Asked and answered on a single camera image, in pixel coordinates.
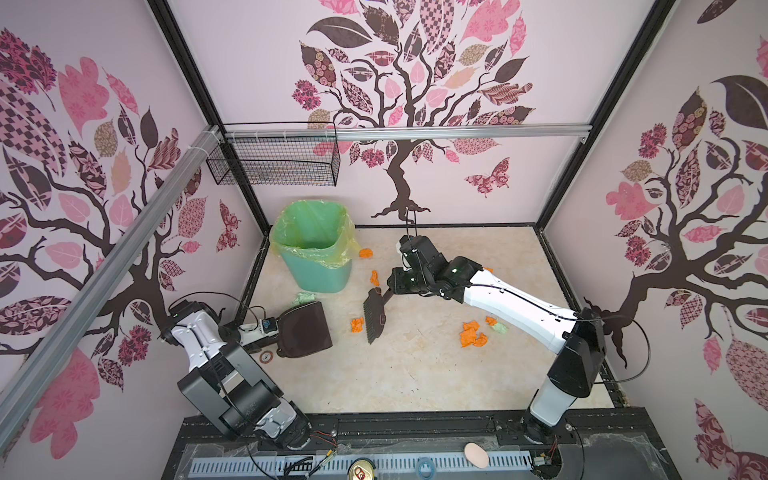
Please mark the aluminium rail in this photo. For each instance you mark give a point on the aluminium rail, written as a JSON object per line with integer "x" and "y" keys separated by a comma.
{"x": 20, "y": 396}
{"x": 416, "y": 133}

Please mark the aluminium rail left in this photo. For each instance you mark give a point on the aluminium rail left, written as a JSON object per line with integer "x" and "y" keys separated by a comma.
{"x": 20, "y": 396}

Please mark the green trash bin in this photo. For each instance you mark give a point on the green trash bin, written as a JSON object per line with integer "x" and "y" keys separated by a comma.
{"x": 313, "y": 277}

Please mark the orange scrap right front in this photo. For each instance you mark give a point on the orange scrap right front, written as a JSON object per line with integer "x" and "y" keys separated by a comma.
{"x": 471, "y": 334}

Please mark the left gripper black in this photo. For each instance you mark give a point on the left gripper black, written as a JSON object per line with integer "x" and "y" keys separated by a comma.
{"x": 230, "y": 325}

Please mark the dark brown dustpan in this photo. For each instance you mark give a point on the dark brown dustpan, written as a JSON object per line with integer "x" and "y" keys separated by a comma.
{"x": 303, "y": 331}

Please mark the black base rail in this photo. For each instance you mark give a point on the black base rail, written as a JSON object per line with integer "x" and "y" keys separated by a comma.
{"x": 591, "y": 444}

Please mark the yellow-green bin liner bag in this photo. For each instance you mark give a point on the yellow-green bin liner bag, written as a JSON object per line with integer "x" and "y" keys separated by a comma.
{"x": 316, "y": 230}

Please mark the round can lid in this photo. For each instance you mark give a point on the round can lid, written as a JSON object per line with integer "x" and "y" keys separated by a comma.
{"x": 361, "y": 469}

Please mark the pink oval object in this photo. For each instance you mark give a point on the pink oval object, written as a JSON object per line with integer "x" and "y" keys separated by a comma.
{"x": 476, "y": 455}

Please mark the dark brown hand broom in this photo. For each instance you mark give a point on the dark brown hand broom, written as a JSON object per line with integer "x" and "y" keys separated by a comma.
{"x": 374, "y": 312}

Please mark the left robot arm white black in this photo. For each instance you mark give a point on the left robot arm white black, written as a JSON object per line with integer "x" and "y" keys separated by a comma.
{"x": 227, "y": 385}

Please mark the orange green scrap back centre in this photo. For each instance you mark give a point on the orange green scrap back centre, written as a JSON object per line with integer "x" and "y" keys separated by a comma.
{"x": 303, "y": 298}

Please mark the black wire basket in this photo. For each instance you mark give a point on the black wire basket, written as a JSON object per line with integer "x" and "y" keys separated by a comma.
{"x": 277, "y": 154}

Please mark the orange green scrap near bin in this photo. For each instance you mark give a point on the orange green scrap near bin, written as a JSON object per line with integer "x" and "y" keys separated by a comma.
{"x": 357, "y": 325}

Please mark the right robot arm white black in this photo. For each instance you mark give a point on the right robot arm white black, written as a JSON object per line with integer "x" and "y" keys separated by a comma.
{"x": 574, "y": 337}

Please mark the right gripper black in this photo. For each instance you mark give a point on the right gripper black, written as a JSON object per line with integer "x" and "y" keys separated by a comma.
{"x": 396, "y": 281}

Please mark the aluminium rail back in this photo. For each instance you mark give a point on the aluminium rail back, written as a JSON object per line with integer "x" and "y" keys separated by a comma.
{"x": 416, "y": 133}

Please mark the blue tape roll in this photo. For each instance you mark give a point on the blue tape roll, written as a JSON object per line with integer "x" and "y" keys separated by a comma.
{"x": 425, "y": 469}

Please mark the white slotted cable duct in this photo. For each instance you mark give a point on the white slotted cable duct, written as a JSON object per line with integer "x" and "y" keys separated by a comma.
{"x": 388, "y": 466}

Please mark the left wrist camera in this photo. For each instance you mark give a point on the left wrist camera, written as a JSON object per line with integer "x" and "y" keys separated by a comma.
{"x": 269, "y": 326}

